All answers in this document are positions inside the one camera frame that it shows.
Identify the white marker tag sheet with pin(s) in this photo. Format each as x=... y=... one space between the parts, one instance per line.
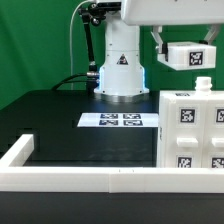
x=121 y=120

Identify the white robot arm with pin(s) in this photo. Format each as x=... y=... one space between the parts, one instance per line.
x=121 y=77

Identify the small white box part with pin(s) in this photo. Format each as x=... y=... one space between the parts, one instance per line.
x=189 y=56

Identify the white U-shaped fence frame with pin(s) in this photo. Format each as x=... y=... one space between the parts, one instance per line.
x=16 y=176

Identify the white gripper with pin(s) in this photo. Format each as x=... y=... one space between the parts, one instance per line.
x=174 y=12

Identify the white cabinet body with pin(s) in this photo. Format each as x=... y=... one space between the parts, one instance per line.
x=202 y=92

